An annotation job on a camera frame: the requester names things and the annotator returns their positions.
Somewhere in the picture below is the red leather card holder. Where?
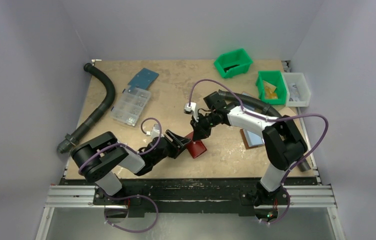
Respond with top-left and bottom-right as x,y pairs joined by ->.
185,132 -> 207,159

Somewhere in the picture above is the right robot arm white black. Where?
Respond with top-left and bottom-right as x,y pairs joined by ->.
184,90 -> 308,207

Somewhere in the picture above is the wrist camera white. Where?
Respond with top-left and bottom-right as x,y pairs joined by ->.
145,123 -> 162,139
183,102 -> 198,115

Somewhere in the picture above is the green bin rear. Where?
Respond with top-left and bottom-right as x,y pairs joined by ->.
213,48 -> 253,79

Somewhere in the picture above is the clear compartment screw box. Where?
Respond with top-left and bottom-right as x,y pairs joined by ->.
110,87 -> 151,127

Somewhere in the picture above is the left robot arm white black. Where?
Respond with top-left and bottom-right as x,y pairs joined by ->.
70,130 -> 191,205

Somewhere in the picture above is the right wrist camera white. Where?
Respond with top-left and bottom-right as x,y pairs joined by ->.
183,102 -> 198,115

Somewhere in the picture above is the brown open card holder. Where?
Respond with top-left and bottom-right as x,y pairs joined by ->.
240,129 -> 265,150

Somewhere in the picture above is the white plastic bin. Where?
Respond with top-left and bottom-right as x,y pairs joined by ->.
282,72 -> 311,108

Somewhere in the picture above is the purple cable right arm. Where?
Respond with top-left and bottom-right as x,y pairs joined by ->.
187,78 -> 329,226

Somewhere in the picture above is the black corrugated hose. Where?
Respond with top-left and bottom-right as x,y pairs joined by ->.
57,62 -> 117,155
217,89 -> 312,173

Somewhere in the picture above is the green bin with yellow items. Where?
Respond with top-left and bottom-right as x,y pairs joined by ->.
255,70 -> 287,106

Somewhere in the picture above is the black corrugated hose left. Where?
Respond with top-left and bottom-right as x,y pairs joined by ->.
57,62 -> 117,155

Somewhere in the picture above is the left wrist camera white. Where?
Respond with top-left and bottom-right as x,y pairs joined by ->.
145,123 -> 162,139

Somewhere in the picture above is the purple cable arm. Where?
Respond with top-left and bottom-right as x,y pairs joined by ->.
187,78 -> 329,226
77,117 -> 163,234

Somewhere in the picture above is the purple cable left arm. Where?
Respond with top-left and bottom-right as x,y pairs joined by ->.
77,117 -> 163,234

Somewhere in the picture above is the black corrugated hose right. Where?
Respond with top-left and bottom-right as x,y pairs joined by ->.
217,89 -> 312,173

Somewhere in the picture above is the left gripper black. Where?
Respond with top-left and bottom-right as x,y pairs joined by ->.
152,130 -> 191,165

